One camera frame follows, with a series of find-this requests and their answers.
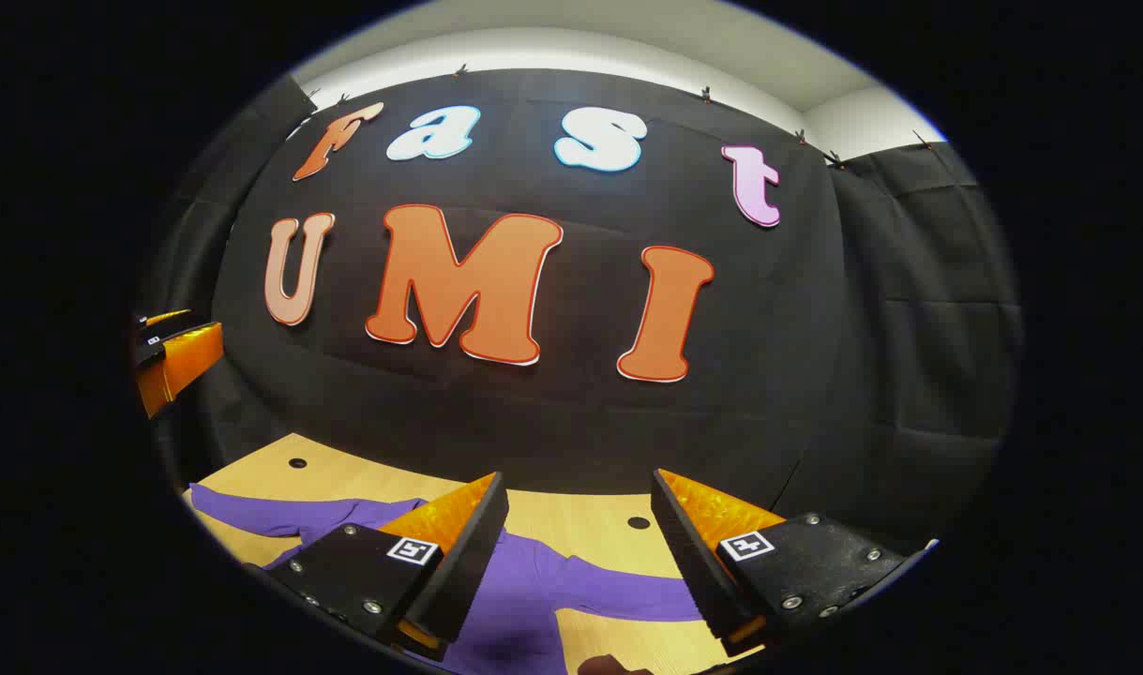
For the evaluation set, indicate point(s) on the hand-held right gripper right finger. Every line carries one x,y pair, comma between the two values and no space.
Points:
688,562

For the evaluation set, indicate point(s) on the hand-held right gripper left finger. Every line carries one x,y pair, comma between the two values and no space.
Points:
468,572

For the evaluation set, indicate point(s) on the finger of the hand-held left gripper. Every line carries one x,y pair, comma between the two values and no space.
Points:
163,318
182,361

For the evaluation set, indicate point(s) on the purple knit garment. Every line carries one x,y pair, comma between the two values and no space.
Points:
533,591

